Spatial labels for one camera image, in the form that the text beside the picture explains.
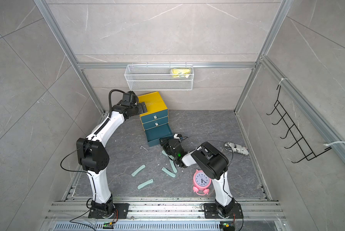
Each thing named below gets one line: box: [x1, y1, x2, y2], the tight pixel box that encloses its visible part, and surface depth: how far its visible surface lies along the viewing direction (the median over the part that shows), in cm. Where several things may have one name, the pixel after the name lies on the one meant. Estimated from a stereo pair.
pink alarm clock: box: [192, 169, 212, 196], surface depth 82 cm
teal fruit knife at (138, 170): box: [131, 164, 146, 177], surface depth 90 cm
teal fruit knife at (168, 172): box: [161, 166, 176, 178], surface depth 88 cm
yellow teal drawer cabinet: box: [137, 91, 173, 147], surface depth 98 cm
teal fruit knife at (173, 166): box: [169, 159, 178, 173], surface depth 90 cm
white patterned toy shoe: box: [224, 142, 250, 155], surface depth 97 cm
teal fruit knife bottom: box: [137, 178, 154, 190], surface depth 84 cm
